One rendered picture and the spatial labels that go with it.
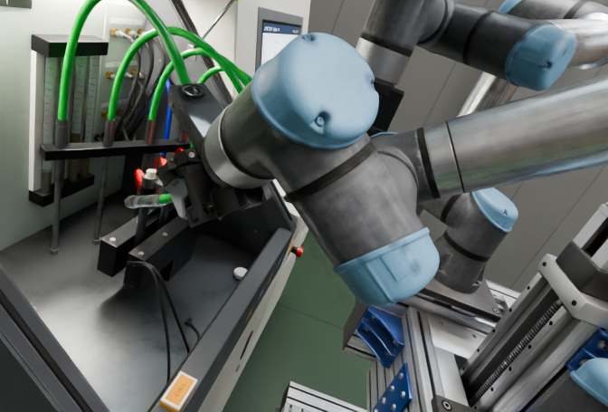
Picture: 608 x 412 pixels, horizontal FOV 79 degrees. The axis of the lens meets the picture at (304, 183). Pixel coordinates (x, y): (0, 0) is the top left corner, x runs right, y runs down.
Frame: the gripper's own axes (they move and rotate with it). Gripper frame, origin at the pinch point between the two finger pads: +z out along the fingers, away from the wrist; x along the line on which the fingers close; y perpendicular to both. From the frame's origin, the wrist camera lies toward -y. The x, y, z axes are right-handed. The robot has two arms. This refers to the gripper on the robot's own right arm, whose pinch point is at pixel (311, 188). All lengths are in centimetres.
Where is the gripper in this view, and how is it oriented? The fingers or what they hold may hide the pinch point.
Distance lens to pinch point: 61.2
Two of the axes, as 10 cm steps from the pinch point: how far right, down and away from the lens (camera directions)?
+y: 9.1, 4.0, -1.0
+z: -3.3, 8.5, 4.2
